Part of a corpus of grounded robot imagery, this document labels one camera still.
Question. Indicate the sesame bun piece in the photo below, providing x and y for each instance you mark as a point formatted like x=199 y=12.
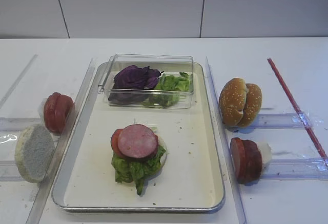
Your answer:
x=252 y=105
x=232 y=101

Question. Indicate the bottom bun on tray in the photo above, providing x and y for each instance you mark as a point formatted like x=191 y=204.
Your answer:
x=161 y=144

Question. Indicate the clear rack lower left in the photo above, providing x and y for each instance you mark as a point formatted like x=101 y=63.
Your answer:
x=9 y=171

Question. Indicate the tomato slices left rack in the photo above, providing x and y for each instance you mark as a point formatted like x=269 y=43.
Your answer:
x=56 y=110

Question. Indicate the pink meat patty slice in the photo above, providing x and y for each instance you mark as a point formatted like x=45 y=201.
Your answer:
x=137 y=141

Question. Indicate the clear plastic rail right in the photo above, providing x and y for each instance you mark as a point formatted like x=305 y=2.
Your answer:
x=229 y=176

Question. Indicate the dark red sausage slice rear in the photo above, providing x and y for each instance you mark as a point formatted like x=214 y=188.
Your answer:
x=253 y=164

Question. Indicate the clear plastic container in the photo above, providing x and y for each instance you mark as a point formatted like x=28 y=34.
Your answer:
x=169 y=65

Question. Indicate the white onion piece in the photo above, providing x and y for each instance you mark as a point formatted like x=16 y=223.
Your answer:
x=266 y=153

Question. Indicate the metal baking tray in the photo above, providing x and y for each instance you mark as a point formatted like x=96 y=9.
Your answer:
x=190 y=180

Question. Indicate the purple cabbage leaves in container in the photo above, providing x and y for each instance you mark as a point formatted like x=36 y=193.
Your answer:
x=134 y=78

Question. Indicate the dark red sausage slice front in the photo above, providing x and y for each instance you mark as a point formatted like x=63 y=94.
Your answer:
x=239 y=158

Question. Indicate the clear plastic rail left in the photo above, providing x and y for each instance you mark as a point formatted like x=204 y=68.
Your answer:
x=46 y=185

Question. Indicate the tomato slice on stack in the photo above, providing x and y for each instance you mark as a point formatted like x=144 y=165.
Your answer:
x=114 y=143

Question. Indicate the red straw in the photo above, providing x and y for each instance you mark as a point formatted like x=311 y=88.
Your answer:
x=294 y=106

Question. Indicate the sesame bun left piece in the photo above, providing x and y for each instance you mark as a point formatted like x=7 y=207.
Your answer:
x=232 y=101

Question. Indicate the clear rack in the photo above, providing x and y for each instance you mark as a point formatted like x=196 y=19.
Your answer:
x=312 y=168
x=17 y=124
x=278 y=121
x=9 y=171

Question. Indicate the dark red sausage slice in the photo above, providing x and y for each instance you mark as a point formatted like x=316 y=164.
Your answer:
x=253 y=164
x=239 y=158

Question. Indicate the clear rack lower right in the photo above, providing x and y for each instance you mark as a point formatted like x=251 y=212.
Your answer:
x=312 y=168

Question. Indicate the green lettuce in container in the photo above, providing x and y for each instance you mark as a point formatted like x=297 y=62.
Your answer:
x=167 y=90

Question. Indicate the white bun half left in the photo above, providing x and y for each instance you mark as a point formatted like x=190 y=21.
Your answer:
x=33 y=152

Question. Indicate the clear plastic rail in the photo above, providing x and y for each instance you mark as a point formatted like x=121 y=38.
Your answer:
x=46 y=185
x=229 y=176

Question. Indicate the sesame bun right piece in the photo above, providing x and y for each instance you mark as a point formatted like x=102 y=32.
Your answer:
x=252 y=105

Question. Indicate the clear rack upper right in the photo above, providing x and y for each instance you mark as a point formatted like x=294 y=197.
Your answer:
x=278 y=121

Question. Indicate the clear rack upper left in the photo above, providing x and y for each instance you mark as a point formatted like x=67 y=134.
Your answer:
x=17 y=124

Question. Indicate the green lettuce on stack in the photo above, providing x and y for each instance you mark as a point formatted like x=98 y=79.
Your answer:
x=129 y=171

